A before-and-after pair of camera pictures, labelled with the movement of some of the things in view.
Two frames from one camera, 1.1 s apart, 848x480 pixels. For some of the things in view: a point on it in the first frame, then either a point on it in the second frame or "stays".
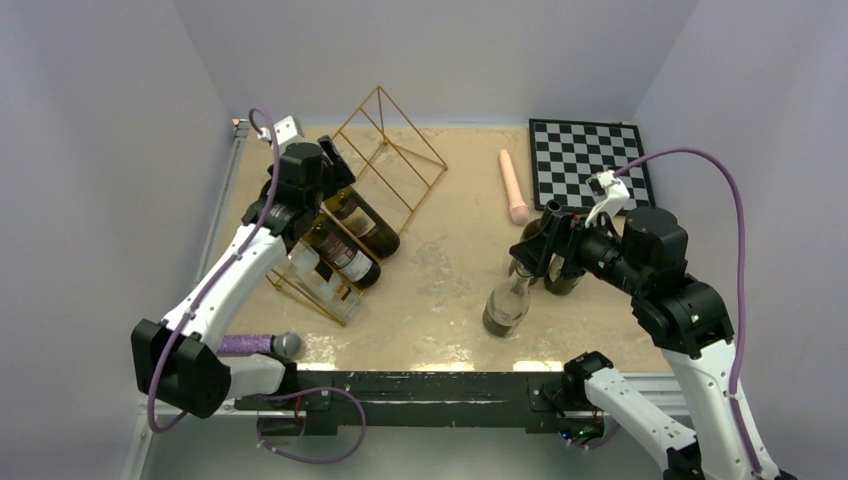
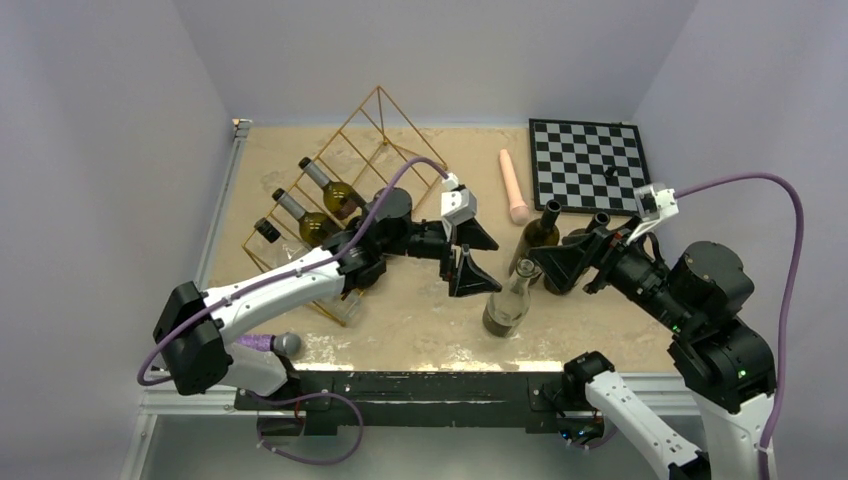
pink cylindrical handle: [519, 211] stays
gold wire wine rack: [385, 169] stays
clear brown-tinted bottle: [508, 306] stays
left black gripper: [336, 174] -> [467, 277]
